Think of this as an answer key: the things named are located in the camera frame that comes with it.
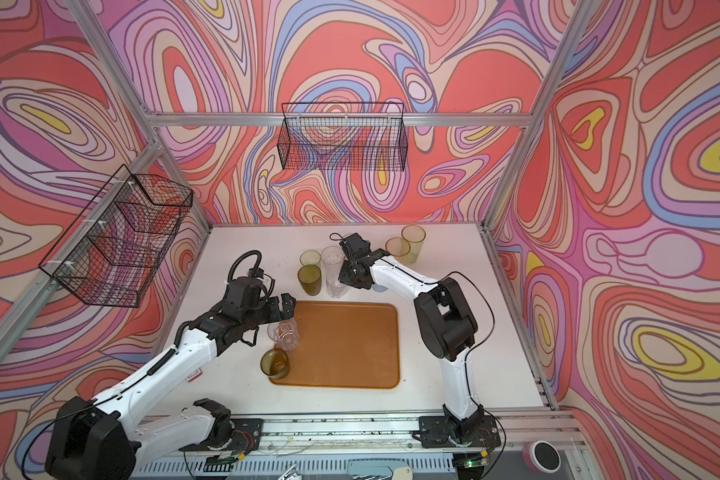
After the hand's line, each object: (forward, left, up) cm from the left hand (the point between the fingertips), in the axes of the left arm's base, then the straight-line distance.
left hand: (287, 301), depth 84 cm
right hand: (+10, -17, -7) cm, 21 cm away
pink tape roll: (-36, -62, -8) cm, 72 cm away
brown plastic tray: (-8, -16, -13) cm, 22 cm away
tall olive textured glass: (+14, -4, -9) cm, 17 cm away
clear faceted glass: (-4, +2, -12) cm, 13 cm away
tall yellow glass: (+22, -33, -1) cm, 40 cm away
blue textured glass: (+11, -27, -11) cm, 32 cm away
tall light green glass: (+25, -39, +1) cm, 47 cm away
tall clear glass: (+24, -11, -10) cm, 28 cm away
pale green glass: (+21, -3, -6) cm, 22 cm away
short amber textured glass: (-14, +3, -11) cm, 18 cm away
